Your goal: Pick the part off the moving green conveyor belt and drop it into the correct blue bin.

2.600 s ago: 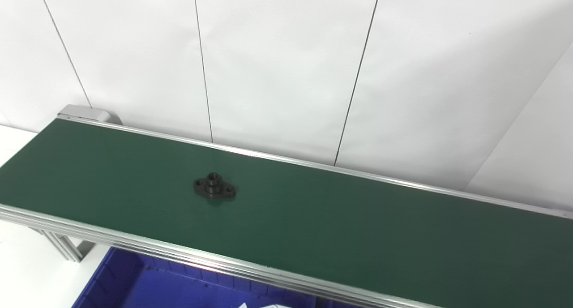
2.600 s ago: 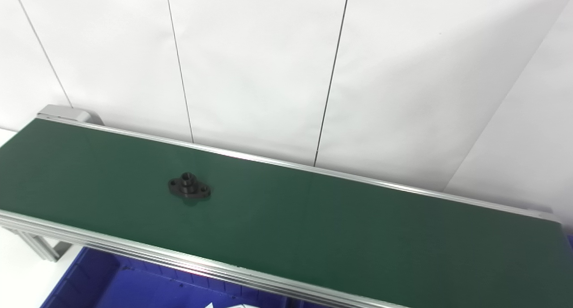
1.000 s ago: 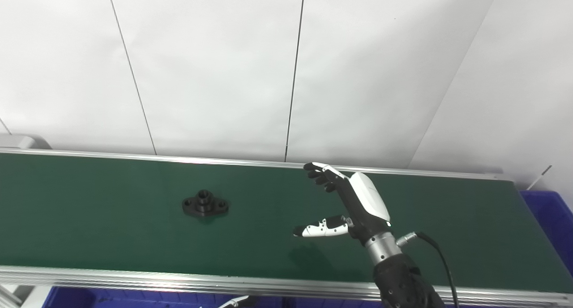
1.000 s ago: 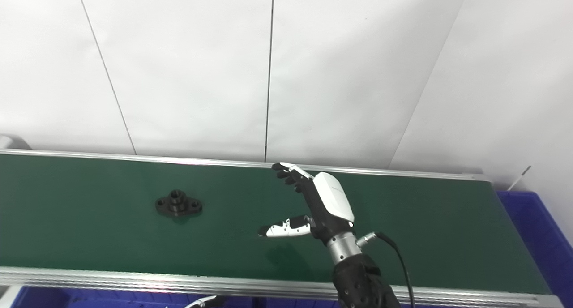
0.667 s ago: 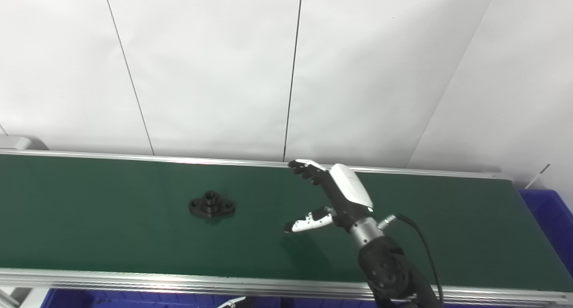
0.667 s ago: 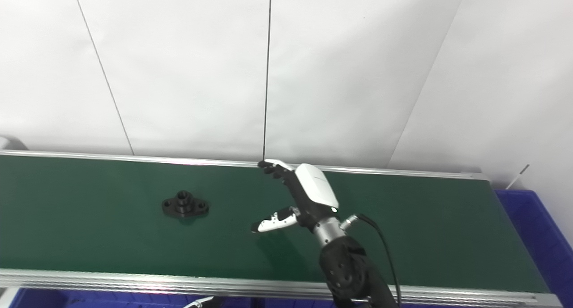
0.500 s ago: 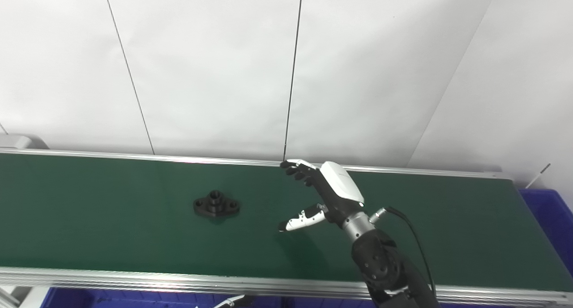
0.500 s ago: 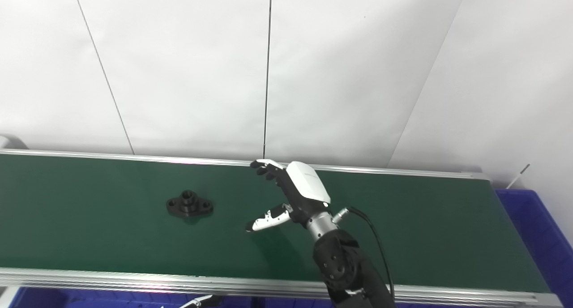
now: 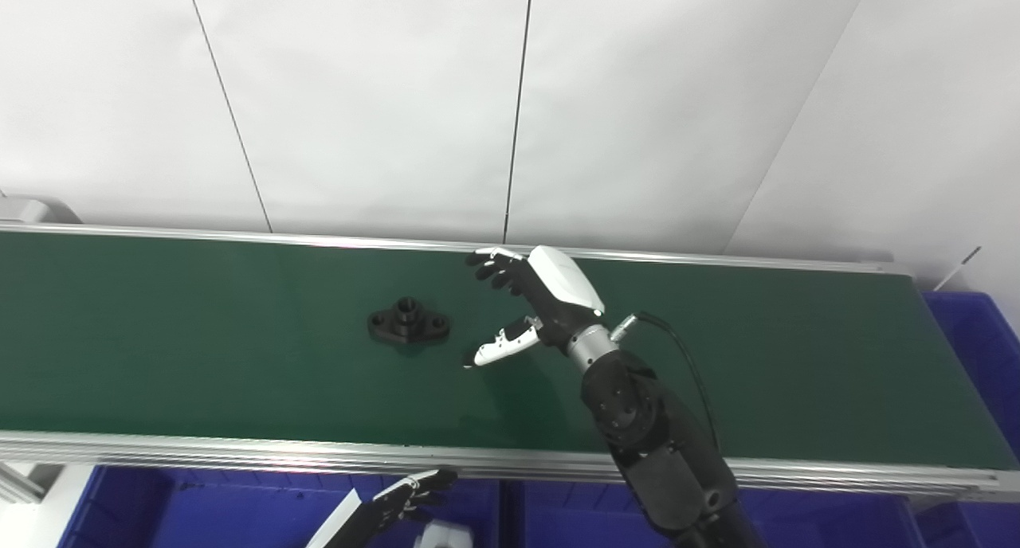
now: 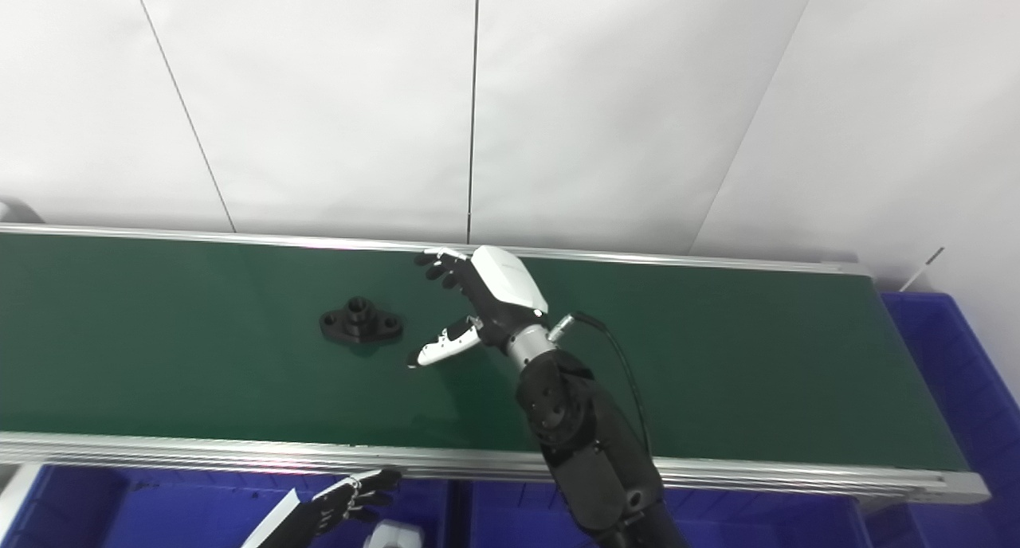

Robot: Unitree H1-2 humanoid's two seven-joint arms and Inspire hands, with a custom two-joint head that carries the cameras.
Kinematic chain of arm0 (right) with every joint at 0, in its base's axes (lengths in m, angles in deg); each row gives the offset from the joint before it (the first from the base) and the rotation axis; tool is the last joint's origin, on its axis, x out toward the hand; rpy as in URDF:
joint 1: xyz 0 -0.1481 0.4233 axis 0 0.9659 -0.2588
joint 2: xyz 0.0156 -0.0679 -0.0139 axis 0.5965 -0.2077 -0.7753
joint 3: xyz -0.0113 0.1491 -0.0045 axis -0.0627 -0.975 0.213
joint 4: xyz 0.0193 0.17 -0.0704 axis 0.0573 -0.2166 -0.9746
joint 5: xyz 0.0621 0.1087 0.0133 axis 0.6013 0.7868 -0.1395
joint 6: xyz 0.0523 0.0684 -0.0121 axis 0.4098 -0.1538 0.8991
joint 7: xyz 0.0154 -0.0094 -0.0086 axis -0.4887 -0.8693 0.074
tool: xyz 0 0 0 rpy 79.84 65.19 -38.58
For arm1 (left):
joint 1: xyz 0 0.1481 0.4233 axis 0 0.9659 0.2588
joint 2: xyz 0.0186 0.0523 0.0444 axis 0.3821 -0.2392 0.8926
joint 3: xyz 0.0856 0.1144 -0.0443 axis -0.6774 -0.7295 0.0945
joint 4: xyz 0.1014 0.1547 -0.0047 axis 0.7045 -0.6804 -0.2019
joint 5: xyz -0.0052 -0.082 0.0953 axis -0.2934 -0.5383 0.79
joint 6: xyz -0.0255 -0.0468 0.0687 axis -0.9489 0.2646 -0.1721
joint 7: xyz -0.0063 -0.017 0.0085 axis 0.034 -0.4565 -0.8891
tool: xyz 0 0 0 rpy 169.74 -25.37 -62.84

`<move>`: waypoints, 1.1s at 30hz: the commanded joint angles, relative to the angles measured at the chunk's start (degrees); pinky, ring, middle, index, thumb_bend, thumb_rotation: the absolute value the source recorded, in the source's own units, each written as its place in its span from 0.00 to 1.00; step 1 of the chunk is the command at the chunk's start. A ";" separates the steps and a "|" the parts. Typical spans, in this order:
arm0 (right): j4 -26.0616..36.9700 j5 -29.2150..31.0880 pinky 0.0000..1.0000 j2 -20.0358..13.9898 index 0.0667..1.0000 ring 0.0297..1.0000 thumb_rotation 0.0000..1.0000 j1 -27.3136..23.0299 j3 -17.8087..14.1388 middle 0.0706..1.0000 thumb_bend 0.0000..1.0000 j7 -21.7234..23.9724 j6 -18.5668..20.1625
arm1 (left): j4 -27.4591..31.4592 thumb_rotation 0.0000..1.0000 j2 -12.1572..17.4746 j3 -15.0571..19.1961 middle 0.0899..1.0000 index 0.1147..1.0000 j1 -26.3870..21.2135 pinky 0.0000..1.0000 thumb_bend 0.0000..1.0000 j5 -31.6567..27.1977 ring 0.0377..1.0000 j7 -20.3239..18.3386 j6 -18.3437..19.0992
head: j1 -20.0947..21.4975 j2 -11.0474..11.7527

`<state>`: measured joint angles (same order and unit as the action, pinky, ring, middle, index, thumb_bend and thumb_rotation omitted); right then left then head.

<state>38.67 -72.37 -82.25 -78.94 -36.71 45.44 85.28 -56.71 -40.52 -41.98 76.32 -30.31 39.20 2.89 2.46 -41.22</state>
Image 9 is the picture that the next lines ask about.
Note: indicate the aluminium conveyor support leg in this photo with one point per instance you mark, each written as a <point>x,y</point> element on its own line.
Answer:
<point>16,484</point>

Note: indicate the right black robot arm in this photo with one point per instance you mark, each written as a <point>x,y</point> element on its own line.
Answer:
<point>661,444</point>

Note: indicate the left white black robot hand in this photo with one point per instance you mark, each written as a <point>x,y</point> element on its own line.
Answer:
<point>374,512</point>

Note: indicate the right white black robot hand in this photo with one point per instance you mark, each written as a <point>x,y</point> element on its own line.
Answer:
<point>558,293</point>

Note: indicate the thin grey rod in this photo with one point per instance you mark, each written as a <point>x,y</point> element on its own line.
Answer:
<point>960,265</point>

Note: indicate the green conveyor belt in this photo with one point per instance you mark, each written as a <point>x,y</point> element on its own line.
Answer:
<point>199,357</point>

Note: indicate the white cylindrical plastic part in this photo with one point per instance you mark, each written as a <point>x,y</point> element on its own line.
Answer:
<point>438,536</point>

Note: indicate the black flange part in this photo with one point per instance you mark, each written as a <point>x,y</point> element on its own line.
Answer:
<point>408,325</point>

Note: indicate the blue plastic bin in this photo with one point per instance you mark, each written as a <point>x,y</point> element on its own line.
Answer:
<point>988,357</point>
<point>574,524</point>
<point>199,516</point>

